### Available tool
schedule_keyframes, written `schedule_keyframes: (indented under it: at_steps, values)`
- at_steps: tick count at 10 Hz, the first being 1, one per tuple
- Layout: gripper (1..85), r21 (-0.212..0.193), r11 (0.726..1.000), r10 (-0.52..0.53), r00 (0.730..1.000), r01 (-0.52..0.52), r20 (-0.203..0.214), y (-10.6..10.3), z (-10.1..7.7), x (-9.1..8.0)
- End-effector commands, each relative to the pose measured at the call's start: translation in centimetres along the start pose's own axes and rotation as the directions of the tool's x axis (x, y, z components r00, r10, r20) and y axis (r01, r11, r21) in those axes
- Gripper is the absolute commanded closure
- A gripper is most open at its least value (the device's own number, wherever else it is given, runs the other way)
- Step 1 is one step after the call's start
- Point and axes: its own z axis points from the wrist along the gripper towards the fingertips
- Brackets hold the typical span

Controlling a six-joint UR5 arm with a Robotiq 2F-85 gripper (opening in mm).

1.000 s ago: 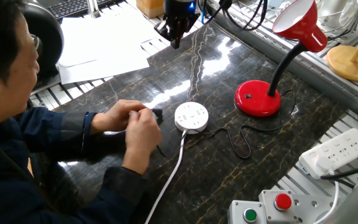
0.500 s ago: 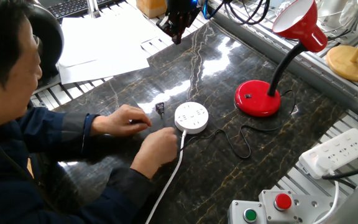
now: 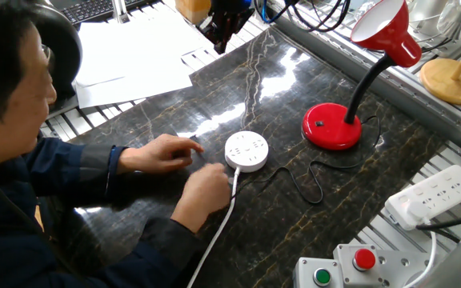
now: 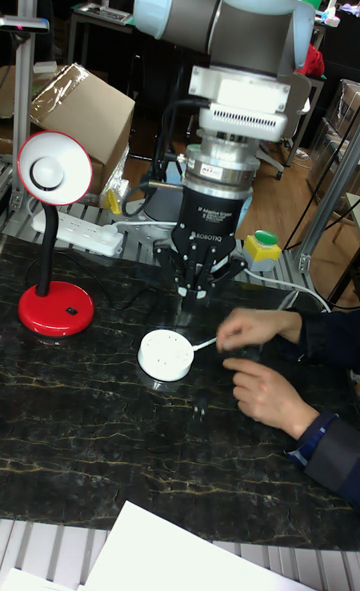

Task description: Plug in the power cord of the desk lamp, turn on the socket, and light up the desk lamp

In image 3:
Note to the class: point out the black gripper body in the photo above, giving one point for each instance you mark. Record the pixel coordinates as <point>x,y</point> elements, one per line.
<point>232,12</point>

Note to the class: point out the black keyboard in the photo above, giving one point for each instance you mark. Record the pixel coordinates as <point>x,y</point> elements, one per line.
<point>94,9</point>

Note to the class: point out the round white power socket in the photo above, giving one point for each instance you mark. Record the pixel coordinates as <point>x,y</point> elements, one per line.
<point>246,152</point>

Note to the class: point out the black rounded chair back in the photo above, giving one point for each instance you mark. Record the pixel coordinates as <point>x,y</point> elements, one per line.
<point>64,52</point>

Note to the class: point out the eyeglasses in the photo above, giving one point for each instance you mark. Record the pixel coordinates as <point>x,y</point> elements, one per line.
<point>48,56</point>

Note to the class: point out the person's right hand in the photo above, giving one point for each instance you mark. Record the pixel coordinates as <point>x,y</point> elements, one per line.
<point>204,196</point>

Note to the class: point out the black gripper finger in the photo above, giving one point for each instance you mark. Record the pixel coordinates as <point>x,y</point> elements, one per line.
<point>230,38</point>
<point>211,30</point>

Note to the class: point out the small tan box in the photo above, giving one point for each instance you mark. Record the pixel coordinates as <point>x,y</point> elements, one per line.
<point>192,10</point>

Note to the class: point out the grey box green button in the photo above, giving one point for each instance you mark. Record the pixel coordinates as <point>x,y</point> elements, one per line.
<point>314,274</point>

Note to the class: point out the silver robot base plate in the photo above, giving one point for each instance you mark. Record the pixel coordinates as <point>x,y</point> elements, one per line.
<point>404,272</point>

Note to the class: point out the person's right forearm navy sleeve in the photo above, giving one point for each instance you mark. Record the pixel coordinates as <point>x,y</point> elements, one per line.
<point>154,248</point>

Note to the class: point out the person's head black hair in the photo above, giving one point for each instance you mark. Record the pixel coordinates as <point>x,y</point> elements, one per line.
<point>2,80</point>

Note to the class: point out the grey box red button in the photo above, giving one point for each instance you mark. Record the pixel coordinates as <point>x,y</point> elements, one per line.
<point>354,268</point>

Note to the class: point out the person's torso navy jacket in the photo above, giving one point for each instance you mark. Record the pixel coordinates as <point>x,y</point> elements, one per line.
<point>6,240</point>

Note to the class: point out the person's left hand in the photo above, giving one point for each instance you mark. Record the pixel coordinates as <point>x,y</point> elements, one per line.
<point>158,156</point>

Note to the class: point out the silver stand post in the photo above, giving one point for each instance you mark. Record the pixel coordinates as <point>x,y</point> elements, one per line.
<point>120,10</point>

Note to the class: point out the red gooseneck desk lamp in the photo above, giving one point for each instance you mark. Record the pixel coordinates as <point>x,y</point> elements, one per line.
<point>330,128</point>

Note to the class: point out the white paper sheet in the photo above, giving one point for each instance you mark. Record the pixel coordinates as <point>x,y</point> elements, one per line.
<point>134,88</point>
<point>134,44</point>

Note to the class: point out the white power strip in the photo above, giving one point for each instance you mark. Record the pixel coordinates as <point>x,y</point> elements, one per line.
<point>430,196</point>

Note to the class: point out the person's left forearm navy sleeve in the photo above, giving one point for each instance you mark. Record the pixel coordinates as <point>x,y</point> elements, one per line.
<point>74,168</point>

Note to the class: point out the wooden round base stand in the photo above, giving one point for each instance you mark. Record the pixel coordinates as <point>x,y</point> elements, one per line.
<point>450,82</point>

